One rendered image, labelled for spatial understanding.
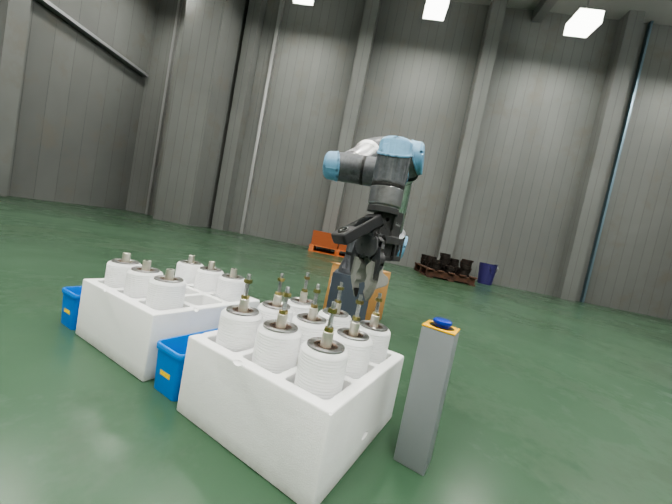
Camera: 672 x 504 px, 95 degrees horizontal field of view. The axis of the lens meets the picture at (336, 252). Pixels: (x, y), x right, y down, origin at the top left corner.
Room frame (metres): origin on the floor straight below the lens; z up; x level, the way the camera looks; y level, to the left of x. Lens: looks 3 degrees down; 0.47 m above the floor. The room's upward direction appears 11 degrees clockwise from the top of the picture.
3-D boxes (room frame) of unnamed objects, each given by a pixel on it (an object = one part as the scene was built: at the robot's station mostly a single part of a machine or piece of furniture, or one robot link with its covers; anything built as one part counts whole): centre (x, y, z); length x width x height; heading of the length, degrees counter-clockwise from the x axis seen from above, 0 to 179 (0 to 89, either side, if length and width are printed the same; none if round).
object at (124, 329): (1.03, 0.50, 0.09); 0.39 x 0.39 x 0.18; 61
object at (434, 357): (0.67, -0.26, 0.16); 0.07 x 0.07 x 0.31; 60
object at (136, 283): (0.93, 0.56, 0.16); 0.10 x 0.10 x 0.18
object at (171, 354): (0.86, 0.28, 0.06); 0.30 x 0.11 x 0.12; 150
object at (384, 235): (0.71, -0.09, 0.49); 0.09 x 0.08 x 0.12; 126
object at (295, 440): (0.75, 0.03, 0.09); 0.39 x 0.39 x 0.18; 60
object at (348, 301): (1.44, -0.10, 0.15); 0.18 x 0.18 x 0.30; 84
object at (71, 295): (1.12, 0.76, 0.06); 0.30 x 0.11 x 0.12; 151
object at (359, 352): (0.70, -0.07, 0.16); 0.10 x 0.10 x 0.18
